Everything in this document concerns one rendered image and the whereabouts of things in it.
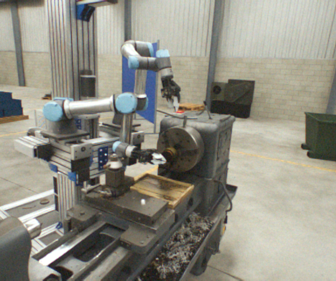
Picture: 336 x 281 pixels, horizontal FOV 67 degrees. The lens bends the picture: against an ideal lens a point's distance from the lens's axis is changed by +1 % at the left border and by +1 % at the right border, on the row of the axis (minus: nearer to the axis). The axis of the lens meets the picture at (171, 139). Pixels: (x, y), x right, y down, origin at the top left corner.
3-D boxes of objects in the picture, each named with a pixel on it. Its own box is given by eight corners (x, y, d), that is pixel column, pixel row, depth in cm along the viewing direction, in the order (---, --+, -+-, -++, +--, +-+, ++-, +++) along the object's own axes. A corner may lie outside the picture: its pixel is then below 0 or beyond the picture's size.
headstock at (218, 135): (184, 148, 251) (187, 109, 241) (232, 157, 231) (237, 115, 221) (154, 165, 200) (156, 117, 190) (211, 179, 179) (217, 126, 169)
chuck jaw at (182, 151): (182, 146, 170) (198, 147, 165) (182, 153, 171) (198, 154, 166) (175, 149, 161) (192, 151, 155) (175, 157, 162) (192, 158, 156)
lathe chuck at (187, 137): (159, 160, 188) (166, 120, 179) (197, 174, 176) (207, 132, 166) (153, 163, 181) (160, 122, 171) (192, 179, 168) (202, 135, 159)
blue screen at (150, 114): (112, 110, 1017) (112, 48, 957) (132, 110, 1047) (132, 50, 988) (140, 134, 651) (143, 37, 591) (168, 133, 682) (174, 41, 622)
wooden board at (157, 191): (146, 177, 176) (146, 172, 175) (194, 190, 160) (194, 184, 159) (119, 194, 150) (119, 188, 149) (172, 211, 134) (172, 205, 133)
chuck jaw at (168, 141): (173, 146, 174) (164, 132, 174) (178, 143, 171) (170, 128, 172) (165, 150, 164) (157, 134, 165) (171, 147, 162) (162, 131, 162)
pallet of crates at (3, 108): (9, 116, 781) (6, 90, 761) (28, 119, 754) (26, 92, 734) (-34, 122, 672) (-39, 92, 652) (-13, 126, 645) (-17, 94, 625)
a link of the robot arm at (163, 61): (165, 51, 152) (170, 47, 144) (168, 70, 153) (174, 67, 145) (153, 53, 149) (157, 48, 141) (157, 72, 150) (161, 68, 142)
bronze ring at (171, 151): (166, 144, 165) (160, 148, 157) (179, 147, 161) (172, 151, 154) (165, 157, 168) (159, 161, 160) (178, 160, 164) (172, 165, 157)
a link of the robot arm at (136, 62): (116, 37, 182) (131, 54, 143) (132, 38, 186) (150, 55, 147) (116, 54, 188) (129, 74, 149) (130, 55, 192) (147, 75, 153)
